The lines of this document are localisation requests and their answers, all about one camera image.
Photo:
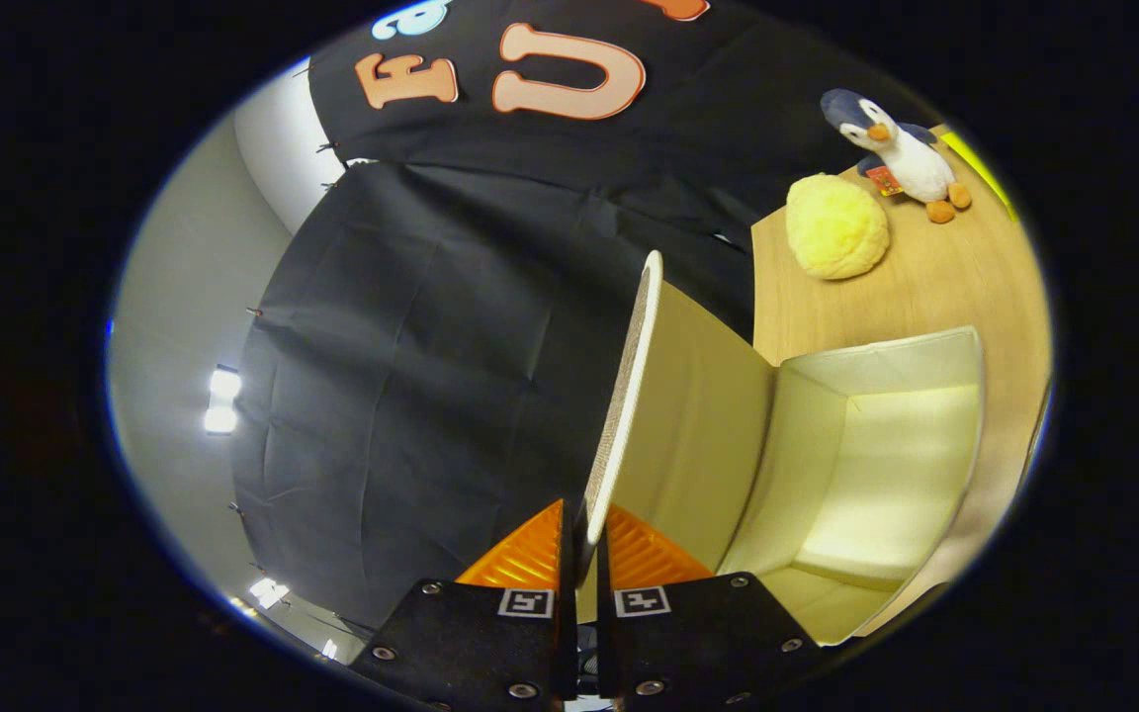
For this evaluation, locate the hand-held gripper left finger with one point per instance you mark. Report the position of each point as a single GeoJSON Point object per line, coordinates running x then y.
{"type": "Point", "coordinates": [476, 643]}

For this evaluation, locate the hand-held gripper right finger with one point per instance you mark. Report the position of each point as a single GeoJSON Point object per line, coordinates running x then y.
{"type": "Point", "coordinates": [698, 638]}

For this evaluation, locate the cream fabric storage box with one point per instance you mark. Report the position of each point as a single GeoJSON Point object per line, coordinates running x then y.
{"type": "Point", "coordinates": [866, 475]}

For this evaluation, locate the ceiling light panel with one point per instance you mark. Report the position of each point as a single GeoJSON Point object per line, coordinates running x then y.
{"type": "Point", "coordinates": [224, 384]}
{"type": "Point", "coordinates": [219, 420]}

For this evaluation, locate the row of small black clips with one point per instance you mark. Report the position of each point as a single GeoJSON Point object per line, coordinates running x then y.
{"type": "Point", "coordinates": [254, 312]}

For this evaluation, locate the yellow round plush toy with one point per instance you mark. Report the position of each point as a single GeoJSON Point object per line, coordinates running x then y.
{"type": "Point", "coordinates": [836, 227]}

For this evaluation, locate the penguin plush toy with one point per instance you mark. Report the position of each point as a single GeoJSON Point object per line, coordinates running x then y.
{"type": "Point", "coordinates": [911, 158]}

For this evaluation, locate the yellow book with red label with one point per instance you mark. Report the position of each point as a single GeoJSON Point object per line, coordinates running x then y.
{"type": "Point", "coordinates": [980, 163]}

